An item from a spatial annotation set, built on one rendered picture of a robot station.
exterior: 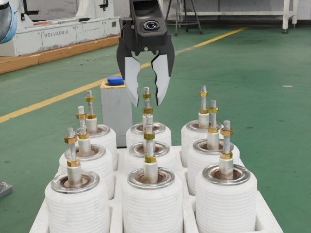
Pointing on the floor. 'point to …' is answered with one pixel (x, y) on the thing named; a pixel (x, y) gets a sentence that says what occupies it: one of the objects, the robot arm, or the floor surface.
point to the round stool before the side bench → (185, 18)
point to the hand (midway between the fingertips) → (147, 99)
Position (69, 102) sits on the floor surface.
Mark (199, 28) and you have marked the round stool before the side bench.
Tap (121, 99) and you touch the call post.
